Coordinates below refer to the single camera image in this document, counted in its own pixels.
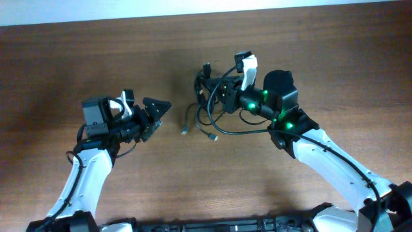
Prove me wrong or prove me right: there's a thin black USB cable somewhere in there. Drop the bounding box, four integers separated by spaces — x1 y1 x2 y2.
181 75 226 135

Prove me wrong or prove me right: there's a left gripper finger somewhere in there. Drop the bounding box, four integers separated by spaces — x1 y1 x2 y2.
141 121 162 142
142 97 172 121

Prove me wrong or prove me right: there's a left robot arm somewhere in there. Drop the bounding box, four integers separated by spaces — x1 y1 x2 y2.
27 90 172 231

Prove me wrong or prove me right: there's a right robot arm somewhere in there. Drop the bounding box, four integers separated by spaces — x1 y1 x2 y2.
201 70 411 231

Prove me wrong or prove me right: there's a camera black cable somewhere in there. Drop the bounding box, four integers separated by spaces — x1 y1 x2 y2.
207 66 382 232
35 96 138 232

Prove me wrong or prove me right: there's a right camera black cable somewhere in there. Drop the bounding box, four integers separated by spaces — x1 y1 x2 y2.
207 66 382 232

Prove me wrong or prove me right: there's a left camera black cable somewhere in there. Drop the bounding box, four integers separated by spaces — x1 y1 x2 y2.
35 96 138 232

